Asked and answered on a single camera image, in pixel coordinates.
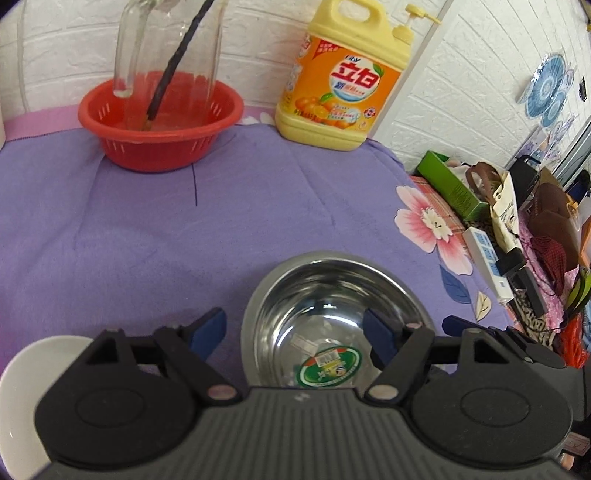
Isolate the blue paper fan wall decoration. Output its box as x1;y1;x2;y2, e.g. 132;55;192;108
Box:
517;52;578;130

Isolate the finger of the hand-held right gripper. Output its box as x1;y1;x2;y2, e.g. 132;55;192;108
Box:
442;315;567;370

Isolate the black power adapter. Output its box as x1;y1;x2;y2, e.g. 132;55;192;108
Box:
496;247;548;317

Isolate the green cardboard box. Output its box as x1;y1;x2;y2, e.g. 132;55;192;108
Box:
416;151;491;222

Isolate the brown leather bag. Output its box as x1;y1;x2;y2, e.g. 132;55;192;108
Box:
529;182;581;274

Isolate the white power strip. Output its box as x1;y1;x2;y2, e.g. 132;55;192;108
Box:
463;226;515;306

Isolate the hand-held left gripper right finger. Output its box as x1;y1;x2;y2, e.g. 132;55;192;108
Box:
363;308;518;408

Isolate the pink checked cloth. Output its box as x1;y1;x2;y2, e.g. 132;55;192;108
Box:
411;175;467;232

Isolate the black appliance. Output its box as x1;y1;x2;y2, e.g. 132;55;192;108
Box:
508;154;544;209

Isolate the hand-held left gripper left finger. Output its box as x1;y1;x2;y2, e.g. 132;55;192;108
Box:
76;307;243;408

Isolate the red plastic basket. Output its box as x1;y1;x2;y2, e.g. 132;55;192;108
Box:
78;70;245;173

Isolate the beige paper bag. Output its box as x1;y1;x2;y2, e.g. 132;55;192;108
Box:
466;161;525;253

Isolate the black stick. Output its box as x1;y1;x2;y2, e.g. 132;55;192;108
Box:
143;0;217;132

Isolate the dark red mesh cloth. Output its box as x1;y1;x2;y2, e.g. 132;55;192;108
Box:
531;235;570;297

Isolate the white plate with floral print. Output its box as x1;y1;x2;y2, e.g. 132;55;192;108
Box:
0;336;96;479

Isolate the clear glass jar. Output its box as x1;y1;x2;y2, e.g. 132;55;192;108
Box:
113;0;227;133

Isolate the yellow detergent bottle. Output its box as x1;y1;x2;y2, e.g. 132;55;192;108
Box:
276;0;442;152

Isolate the purple floral tablecloth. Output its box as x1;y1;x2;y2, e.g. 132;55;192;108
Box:
0;104;518;394

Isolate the stainless steel bowl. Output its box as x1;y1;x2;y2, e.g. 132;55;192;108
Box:
240;250;437;389

